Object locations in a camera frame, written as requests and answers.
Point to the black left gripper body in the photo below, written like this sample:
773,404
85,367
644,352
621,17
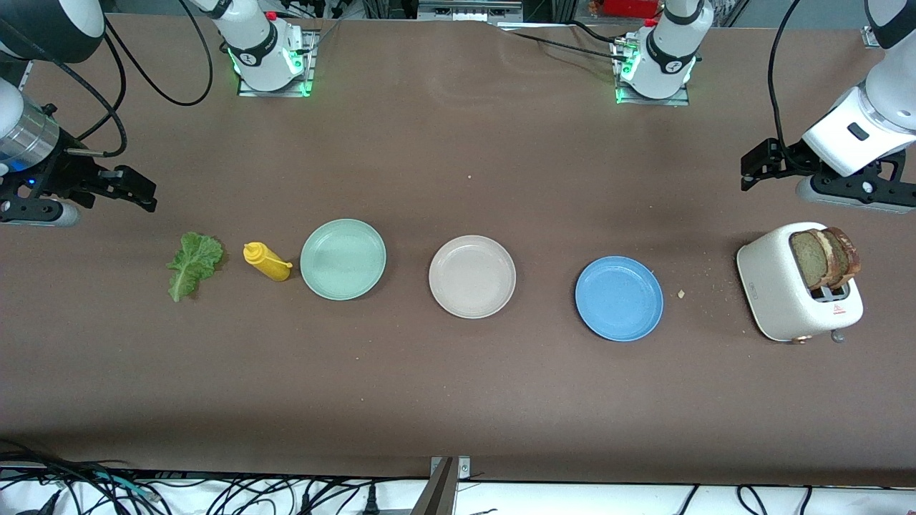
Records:
786,159

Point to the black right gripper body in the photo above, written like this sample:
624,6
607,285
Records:
63,174

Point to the light crust bread slice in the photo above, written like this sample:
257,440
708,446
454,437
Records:
809,257

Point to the yellow mustard squeeze bottle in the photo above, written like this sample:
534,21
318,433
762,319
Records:
268,263

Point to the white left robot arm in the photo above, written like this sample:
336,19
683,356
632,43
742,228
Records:
669,50

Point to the blue round plate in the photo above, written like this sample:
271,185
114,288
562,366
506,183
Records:
619,298

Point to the green round plate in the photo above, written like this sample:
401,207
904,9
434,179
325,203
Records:
343,259

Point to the beige round plate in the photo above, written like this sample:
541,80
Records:
472,277

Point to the green lettuce leaf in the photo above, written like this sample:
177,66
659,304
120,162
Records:
193,261

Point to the dark crust bread slice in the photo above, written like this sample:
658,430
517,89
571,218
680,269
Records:
850,254

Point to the white two-slot toaster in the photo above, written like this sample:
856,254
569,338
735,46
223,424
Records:
773,286

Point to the red box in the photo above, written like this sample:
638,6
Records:
630,7

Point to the black power plug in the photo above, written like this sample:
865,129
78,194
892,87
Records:
371,504

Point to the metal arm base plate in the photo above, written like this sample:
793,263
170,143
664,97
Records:
309,71
644,102

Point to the metal table edge bracket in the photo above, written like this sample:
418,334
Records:
444,493

